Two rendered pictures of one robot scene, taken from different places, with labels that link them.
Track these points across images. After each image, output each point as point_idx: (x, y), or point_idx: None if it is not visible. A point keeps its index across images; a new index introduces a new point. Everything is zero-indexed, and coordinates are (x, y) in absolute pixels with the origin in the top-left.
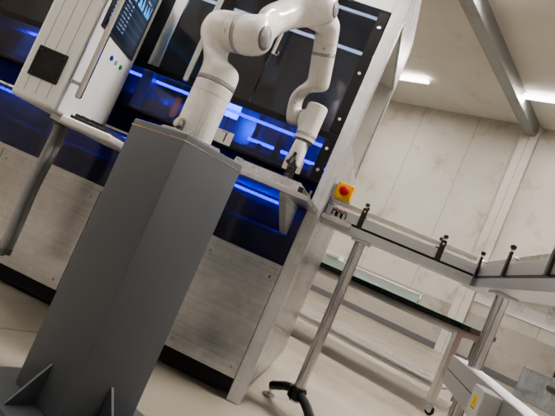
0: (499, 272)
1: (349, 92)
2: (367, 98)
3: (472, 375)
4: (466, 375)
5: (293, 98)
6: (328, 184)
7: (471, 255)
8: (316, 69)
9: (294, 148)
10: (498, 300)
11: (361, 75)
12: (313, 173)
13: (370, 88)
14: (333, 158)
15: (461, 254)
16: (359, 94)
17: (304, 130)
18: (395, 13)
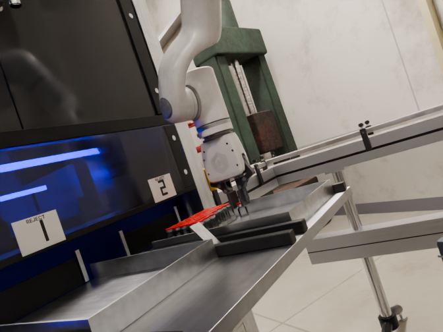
0: (348, 151)
1: (139, 47)
2: (160, 49)
3: (403, 226)
4: (383, 234)
5: (186, 72)
6: (203, 180)
7: (263, 163)
8: (217, 4)
9: (238, 148)
10: (341, 173)
11: (134, 18)
12: (185, 180)
13: (153, 35)
14: (186, 146)
15: (259, 168)
16: (150, 47)
17: (225, 114)
18: None
